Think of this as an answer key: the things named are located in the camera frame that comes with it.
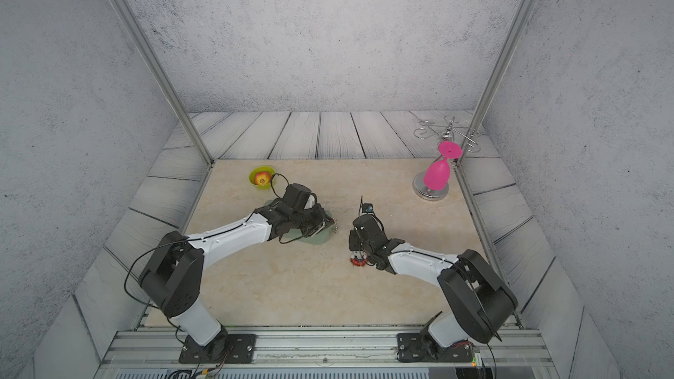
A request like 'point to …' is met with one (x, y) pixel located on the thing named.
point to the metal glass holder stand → (450, 127)
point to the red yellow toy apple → (262, 178)
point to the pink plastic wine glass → (437, 175)
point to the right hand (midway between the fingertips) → (355, 232)
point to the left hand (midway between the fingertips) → (340, 222)
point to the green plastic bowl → (259, 169)
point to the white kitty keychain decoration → (359, 258)
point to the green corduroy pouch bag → (318, 239)
